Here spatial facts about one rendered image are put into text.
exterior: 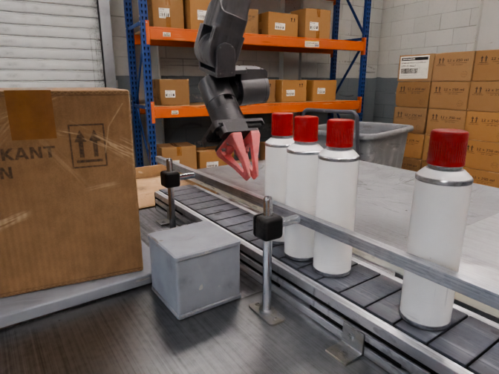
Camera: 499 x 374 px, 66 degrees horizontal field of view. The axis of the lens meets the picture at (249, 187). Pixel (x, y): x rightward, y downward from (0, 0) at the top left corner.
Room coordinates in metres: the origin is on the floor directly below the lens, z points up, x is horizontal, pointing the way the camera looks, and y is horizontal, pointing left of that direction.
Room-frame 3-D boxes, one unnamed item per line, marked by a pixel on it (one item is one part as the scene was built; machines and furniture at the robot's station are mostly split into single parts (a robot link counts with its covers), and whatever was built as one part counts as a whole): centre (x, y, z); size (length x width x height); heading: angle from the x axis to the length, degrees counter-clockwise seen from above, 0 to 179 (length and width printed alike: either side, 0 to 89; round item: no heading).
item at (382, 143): (2.97, -0.83, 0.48); 0.89 x 0.63 x 0.96; 139
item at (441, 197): (0.37, -0.19, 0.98); 0.05 x 0.05 x 0.20
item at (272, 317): (0.45, -0.02, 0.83); 0.06 x 0.03 x 0.01; 32
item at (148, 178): (1.05, 0.28, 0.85); 0.30 x 0.26 x 0.04; 35
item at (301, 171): (0.53, -0.08, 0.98); 0.05 x 0.05 x 0.20
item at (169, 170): (0.71, 0.13, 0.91); 0.07 x 0.03 x 0.16; 125
